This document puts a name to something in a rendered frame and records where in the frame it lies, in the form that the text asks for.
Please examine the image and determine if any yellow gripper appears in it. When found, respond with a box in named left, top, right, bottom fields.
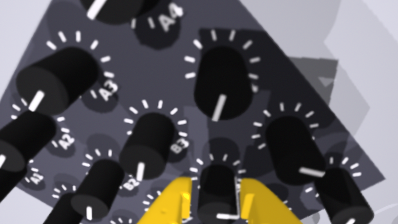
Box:
left=137, top=177, right=302, bottom=224

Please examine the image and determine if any dark grey panel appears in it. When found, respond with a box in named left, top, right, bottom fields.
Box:
left=0, top=0, right=386, bottom=224

